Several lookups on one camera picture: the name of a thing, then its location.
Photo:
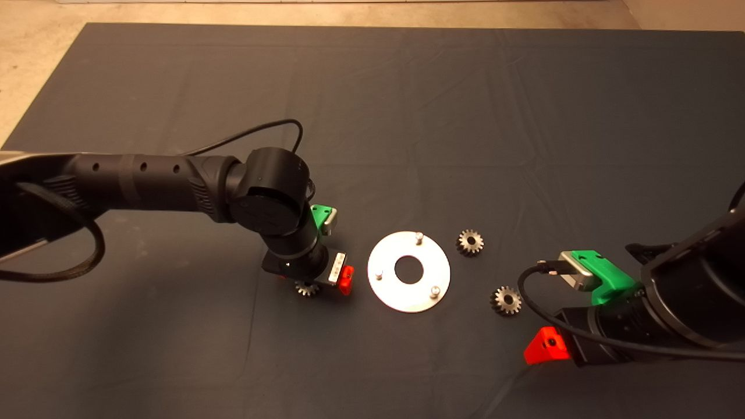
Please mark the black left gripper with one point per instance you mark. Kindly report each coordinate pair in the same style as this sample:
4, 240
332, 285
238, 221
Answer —
285, 266

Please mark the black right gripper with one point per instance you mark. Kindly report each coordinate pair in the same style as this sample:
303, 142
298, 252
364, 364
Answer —
582, 343

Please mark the small steel planetary gear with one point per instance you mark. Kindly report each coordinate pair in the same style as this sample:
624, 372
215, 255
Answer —
305, 288
464, 245
499, 303

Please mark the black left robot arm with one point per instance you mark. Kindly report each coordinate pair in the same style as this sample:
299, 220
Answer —
174, 180

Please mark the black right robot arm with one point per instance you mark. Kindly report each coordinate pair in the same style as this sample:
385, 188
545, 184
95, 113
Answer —
698, 291

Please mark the round metal carrier plate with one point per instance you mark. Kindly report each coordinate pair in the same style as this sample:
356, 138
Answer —
390, 291

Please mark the dark grey table cloth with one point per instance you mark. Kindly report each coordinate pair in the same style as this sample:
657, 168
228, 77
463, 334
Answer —
372, 87

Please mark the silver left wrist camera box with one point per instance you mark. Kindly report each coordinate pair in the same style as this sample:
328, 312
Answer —
330, 221

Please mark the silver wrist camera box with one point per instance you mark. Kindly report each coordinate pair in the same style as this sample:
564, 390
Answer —
576, 270
330, 221

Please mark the green left camera mount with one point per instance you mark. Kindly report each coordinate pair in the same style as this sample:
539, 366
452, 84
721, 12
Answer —
318, 218

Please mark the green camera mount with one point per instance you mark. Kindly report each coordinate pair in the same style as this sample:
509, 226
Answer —
611, 279
318, 218

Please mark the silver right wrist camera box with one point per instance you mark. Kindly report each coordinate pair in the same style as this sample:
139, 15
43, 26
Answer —
576, 270

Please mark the green right camera mount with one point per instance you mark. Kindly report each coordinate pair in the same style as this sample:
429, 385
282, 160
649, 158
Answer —
611, 279

